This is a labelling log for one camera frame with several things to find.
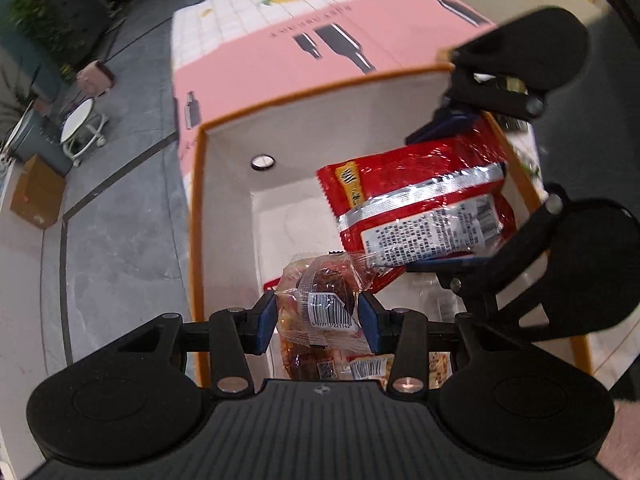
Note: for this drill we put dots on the orange cardboard box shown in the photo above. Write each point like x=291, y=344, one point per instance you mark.
x=225, y=210

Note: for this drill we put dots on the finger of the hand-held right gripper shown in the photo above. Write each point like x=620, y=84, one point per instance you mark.
x=450, y=122
x=480, y=280

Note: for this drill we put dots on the brown cardboard carton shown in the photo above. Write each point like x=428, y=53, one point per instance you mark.
x=37, y=195

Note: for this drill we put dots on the printed tablecloth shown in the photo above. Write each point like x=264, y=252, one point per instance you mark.
x=280, y=60

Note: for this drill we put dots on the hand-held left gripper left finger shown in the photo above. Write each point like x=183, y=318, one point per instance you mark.
x=265, y=320

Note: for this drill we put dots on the dark grey cabinet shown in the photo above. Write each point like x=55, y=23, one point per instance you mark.
x=82, y=2

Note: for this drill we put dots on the red packet with white label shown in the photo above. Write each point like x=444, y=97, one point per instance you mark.
x=425, y=200

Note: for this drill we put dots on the peanut snack packet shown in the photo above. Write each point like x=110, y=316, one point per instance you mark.
x=440, y=370

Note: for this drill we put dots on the white wheeled stool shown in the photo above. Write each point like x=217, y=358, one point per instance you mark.
x=82, y=125

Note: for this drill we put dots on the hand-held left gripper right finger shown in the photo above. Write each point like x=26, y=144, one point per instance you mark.
x=372, y=322

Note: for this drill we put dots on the grey trash bin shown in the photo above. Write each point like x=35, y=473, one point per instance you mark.
x=35, y=140

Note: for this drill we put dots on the clear packet of brown snack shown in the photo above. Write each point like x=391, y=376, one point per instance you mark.
x=320, y=305

